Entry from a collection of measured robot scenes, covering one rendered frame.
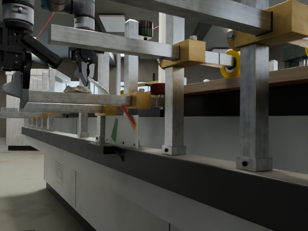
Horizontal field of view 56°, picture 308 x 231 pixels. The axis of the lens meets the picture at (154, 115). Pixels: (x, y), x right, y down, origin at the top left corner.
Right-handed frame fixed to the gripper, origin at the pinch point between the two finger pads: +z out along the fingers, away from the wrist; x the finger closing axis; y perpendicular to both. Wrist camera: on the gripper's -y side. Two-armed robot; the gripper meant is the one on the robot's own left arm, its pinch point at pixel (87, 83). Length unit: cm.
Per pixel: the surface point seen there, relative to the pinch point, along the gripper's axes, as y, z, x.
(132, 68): -23.9, -2.9, 0.4
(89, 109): -1.4, 10.1, 0.0
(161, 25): 69, -70, -134
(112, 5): 392, -243, -373
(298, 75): -74, 4, 3
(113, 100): -24.7, 8.1, 9.2
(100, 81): 0.3, -1.4, -6.8
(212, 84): -49.3, 3.4, -5.6
